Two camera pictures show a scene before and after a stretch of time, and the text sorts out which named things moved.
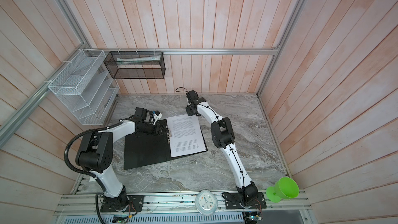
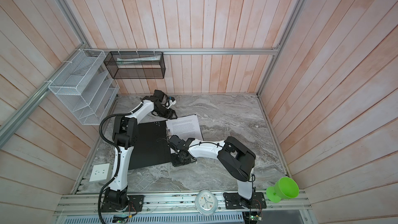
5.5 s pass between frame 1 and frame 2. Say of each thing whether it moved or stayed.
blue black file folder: stayed
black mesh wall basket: stayed
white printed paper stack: stayed
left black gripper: moved
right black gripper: moved
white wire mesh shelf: stayed
